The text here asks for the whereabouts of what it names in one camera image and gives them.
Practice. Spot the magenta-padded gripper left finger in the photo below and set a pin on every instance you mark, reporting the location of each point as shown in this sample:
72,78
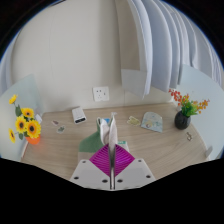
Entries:
91,171

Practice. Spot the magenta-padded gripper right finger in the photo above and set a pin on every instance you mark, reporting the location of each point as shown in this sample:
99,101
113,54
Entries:
131,171

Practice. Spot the beige towel with green trim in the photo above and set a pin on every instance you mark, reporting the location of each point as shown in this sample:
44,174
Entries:
91,143

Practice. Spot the pale yellow sticker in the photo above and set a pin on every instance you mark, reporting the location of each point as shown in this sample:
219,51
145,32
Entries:
133,120

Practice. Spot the fan-shaped light blue card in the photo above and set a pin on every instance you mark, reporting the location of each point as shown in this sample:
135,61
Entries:
152,122

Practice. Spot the small white power bank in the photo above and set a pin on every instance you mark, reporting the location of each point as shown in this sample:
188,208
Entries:
79,115

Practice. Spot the small pink sticker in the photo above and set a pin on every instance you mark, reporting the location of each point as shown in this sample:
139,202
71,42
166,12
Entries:
55,122

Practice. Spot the orange round vase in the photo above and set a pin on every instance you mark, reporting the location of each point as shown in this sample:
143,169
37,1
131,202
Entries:
33,140

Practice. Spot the small metal trinket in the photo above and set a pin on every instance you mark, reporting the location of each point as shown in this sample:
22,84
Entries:
189,136

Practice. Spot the black round vase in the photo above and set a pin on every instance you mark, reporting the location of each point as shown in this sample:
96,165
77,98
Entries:
182,121

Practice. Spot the artificial sunflower bouquet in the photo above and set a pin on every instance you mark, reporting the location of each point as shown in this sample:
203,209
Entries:
27,125

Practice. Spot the orange and green artificial flowers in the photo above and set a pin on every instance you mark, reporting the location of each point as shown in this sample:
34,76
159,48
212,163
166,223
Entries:
188,106

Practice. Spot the grey panel under curtain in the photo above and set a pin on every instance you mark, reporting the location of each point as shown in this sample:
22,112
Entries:
132,83

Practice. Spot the frosted glass desk partition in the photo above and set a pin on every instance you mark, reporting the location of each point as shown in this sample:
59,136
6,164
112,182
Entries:
208,126
15,100

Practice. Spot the white pleated curtain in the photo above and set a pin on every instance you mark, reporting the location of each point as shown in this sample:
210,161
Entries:
166,43
6,73

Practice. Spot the white wall socket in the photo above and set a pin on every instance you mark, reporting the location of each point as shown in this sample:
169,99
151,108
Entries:
101,94

